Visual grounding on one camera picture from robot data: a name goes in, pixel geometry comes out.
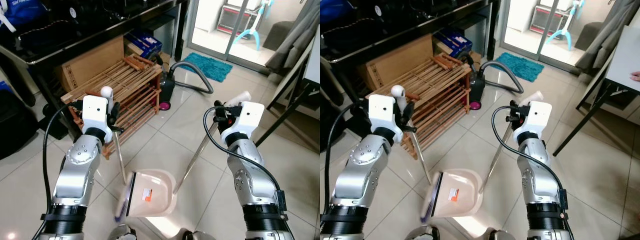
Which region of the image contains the teal shaggy floor mat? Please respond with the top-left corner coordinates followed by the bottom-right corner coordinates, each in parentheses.
top-left (495, 51), bottom-right (545, 84)
top-left (179, 52), bottom-right (234, 84)

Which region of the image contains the left robot leg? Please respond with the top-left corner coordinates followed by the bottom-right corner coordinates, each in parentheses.
top-left (107, 225), bottom-right (139, 240)
top-left (404, 225), bottom-right (437, 240)

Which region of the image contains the white wire rack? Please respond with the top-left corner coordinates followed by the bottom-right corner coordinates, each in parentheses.
top-left (529, 5), bottom-right (571, 36)
top-left (217, 5), bottom-right (261, 36)

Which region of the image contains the wooden slatted shoe rack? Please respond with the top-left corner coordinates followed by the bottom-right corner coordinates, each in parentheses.
top-left (61, 54), bottom-right (167, 161)
top-left (366, 52), bottom-right (474, 161)

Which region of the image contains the grey curtain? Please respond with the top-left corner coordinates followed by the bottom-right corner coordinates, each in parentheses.
top-left (575, 0), bottom-right (640, 71)
top-left (264, 0), bottom-right (321, 72)

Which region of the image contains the grey sliding door frame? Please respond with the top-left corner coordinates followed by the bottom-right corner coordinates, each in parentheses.
top-left (224, 0), bottom-right (254, 59)
top-left (536, 0), bottom-right (564, 57)

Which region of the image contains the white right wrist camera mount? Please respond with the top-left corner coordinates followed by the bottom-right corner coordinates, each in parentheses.
top-left (513, 101), bottom-right (553, 144)
top-left (220, 102), bottom-right (265, 146)

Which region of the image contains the beige long-handled dustpan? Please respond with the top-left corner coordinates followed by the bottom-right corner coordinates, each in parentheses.
top-left (432, 91), bottom-right (545, 219)
top-left (125, 91), bottom-right (252, 218)

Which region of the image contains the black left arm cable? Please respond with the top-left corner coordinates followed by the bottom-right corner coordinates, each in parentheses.
top-left (31, 102), bottom-right (84, 240)
top-left (322, 102), bottom-right (369, 213)

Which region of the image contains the teal and white stand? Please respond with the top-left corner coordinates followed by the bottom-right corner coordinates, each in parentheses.
top-left (232, 0), bottom-right (276, 51)
top-left (545, 0), bottom-right (586, 51)

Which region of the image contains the dark grey seat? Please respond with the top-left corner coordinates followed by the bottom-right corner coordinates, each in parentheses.
top-left (263, 21), bottom-right (296, 51)
top-left (574, 21), bottom-right (604, 51)

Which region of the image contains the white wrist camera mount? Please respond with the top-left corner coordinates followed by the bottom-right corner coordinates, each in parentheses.
top-left (368, 94), bottom-right (404, 142)
top-left (81, 95), bottom-right (114, 144)
top-left (220, 102), bottom-right (265, 146)
top-left (513, 101), bottom-right (553, 144)

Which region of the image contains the black bag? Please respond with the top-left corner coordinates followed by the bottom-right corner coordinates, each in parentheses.
top-left (0, 89), bottom-right (42, 162)

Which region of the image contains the black vacuum cleaner grey hose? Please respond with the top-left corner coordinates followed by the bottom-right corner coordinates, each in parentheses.
top-left (465, 50), bottom-right (525, 112)
top-left (155, 52), bottom-right (215, 112)

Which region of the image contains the white table with black legs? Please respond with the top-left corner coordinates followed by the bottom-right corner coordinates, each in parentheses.
top-left (552, 25), bottom-right (640, 157)
top-left (254, 29), bottom-right (321, 147)

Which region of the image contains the brown cardboard box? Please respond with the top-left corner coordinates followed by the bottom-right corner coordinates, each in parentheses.
top-left (362, 33), bottom-right (435, 92)
top-left (55, 35), bottom-right (126, 94)

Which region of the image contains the broom with metal handle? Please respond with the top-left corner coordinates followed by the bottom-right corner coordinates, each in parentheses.
top-left (100, 86), bottom-right (137, 223)
top-left (391, 85), bottom-right (444, 223)

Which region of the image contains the right robot leg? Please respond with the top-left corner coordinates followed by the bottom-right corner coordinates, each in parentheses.
top-left (177, 229), bottom-right (217, 240)
top-left (479, 229), bottom-right (512, 240)

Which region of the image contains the black glossy table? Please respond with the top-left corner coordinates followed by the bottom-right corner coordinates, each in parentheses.
top-left (0, 0), bottom-right (191, 142)
top-left (320, 0), bottom-right (502, 132)

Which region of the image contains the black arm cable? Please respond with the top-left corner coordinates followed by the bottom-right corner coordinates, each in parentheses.
top-left (491, 105), bottom-right (569, 212)
top-left (202, 106), bottom-right (287, 212)
top-left (31, 102), bottom-right (84, 240)
top-left (322, 102), bottom-right (369, 213)

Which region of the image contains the robot leg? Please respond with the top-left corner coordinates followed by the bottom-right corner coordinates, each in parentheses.
top-left (404, 225), bottom-right (437, 240)
top-left (479, 229), bottom-right (512, 240)
top-left (177, 229), bottom-right (217, 240)
top-left (107, 225), bottom-right (139, 240)

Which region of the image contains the blue fabric bag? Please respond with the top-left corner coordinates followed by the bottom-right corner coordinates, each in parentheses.
top-left (320, 0), bottom-right (352, 22)
top-left (0, 0), bottom-right (52, 32)

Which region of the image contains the blue printed box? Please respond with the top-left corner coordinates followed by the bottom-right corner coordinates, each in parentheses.
top-left (125, 30), bottom-right (164, 59)
top-left (434, 27), bottom-right (474, 57)

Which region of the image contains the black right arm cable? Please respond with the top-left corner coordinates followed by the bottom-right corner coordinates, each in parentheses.
top-left (491, 105), bottom-right (569, 212)
top-left (202, 106), bottom-right (287, 212)

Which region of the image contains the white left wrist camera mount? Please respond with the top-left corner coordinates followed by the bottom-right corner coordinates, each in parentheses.
top-left (368, 94), bottom-right (404, 142)
top-left (81, 95), bottom-right (114, 144)

